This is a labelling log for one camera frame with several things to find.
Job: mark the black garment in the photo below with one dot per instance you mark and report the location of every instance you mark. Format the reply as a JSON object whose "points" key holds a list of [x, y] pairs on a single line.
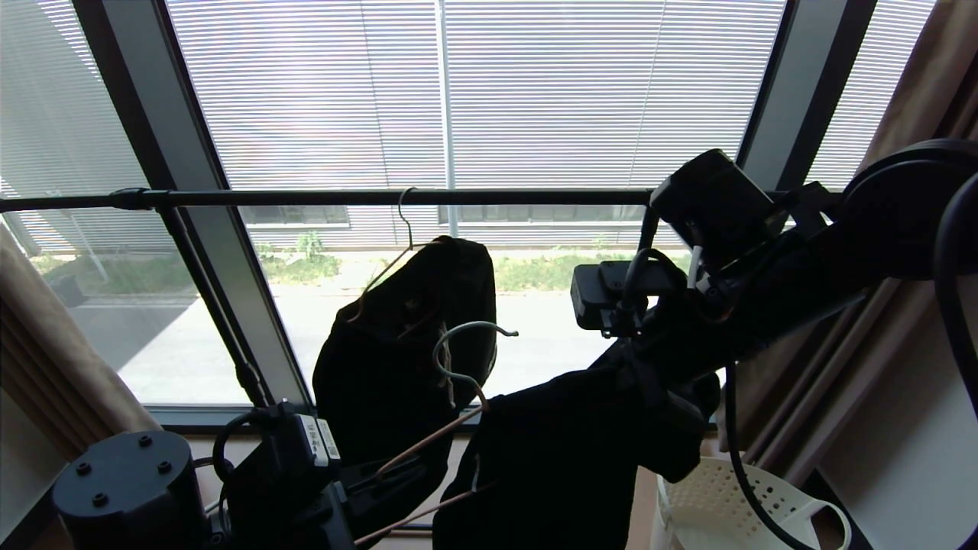
{"points": [[565, 458], [382, 382]]}

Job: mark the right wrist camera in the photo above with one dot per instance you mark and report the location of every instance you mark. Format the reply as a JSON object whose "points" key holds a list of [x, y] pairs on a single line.
{"points": [[603, 298]]}

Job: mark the pink clothes hanger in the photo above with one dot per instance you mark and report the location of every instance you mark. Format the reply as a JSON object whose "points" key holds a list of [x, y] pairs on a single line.
{"points": [[405, 221], [435, 359]]}

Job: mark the window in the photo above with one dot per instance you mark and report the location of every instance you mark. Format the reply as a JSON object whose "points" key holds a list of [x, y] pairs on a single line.
{"points": [[214, 191]]}

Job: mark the black clothes rack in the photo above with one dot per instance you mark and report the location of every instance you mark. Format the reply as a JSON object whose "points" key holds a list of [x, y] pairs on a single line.
{"points": [[306, 198]]}

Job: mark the white laundry basket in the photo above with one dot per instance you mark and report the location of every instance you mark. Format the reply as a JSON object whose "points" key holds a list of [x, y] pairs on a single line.
{"points": [[733, 504]]}

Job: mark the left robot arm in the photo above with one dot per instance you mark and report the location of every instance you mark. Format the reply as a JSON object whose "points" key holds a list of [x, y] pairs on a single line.
{"points": [[130, 489]]}

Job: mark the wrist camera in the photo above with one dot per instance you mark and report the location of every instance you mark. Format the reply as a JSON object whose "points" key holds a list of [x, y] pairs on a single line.
{"points": [[290, 451], [603, 298]]}

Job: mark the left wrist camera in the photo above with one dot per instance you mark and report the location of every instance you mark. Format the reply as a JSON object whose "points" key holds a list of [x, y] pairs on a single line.
{"points": [[290, 451]]}

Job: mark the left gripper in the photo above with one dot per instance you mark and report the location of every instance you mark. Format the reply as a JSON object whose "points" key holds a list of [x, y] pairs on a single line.
{"points": [[336, 519]]}

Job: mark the brown curtain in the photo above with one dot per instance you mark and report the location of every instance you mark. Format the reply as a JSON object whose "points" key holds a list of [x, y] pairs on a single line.
{"points": [[917, 76], [53, 367]]}

